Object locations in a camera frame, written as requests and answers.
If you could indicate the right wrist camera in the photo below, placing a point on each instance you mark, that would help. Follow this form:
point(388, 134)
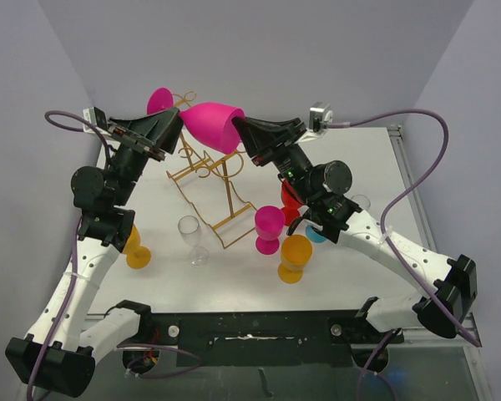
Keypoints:
point(320, 116)

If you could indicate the teal plastic wine glass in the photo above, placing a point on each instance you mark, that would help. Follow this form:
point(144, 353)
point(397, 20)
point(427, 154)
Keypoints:
point(313, 235)

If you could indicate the red plastic wine glass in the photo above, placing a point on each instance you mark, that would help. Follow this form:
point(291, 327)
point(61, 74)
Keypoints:
point(291, 203)

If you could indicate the gold wire wine glass rack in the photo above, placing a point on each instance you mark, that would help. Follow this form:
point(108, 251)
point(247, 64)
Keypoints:
point(205, 179)

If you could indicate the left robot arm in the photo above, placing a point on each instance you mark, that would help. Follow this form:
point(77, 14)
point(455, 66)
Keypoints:
point(57, 354)

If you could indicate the clear wine glass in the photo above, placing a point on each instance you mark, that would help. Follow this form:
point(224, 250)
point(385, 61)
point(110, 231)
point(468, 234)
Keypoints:
point(191, 233)
point(363, 201)

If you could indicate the orange plastic wine glass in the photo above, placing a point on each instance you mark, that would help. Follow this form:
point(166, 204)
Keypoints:
point(296, 252)
point(137, 256)

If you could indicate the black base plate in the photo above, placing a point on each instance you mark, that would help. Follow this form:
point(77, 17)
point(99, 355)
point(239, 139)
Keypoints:
point(338, 338)

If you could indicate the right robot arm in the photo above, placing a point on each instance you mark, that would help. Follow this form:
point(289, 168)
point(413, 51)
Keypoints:
point(445, 288)

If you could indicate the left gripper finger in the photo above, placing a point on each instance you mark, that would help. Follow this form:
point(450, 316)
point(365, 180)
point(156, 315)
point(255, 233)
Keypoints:
point(164, 132)
point(162, 119)

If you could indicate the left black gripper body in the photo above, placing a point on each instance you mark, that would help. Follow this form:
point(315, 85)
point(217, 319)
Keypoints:
point(134, 142)

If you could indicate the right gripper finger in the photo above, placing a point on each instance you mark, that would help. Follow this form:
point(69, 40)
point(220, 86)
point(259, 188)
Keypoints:
point(291, 126)
point(244, 136)

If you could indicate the pink plastic wine glass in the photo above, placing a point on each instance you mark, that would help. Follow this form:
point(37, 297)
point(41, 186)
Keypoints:
point(269, 223)
point(209, 123)

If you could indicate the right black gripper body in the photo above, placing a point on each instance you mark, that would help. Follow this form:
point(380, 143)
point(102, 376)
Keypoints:
point(282, 153)

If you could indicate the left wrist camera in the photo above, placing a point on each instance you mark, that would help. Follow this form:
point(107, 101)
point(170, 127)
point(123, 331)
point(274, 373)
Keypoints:
point(97, 118)

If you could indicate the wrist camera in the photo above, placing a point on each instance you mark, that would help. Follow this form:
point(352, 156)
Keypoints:
point(97, 118)
point(320, 116)

